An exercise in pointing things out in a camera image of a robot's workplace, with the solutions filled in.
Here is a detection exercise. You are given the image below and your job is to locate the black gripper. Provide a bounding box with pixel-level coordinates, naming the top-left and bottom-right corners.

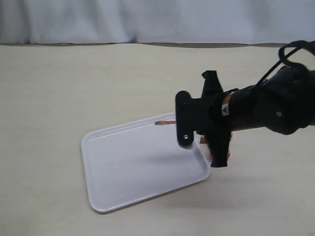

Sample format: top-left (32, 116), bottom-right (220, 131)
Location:
top-left (175, 70), bottom-right (233, 168)

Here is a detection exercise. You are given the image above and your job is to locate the brown wooden lattice puzzle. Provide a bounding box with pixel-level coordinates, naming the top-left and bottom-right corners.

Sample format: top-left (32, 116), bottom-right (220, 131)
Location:
top-left (198, 132), bottom-right (232, 164)

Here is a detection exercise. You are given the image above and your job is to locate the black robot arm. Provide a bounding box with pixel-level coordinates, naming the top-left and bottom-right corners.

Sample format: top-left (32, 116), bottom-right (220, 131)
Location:
top-left (175, 66), bottom-right (315, 168)

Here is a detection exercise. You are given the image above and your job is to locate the white plastic tray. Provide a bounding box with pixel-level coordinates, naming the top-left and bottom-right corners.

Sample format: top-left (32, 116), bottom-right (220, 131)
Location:
top-left (81, 113), bottom-right (211, 213)

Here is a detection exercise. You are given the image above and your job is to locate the white cloth backdrop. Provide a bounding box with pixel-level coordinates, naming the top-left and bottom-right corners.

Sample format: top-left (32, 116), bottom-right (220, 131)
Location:
top-left (0, 0), bottom-right (315, 44)

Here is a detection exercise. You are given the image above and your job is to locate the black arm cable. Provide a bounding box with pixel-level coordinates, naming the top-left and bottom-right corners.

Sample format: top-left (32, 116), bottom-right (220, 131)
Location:
top-left (257, 40), bottom-right (315, 87)

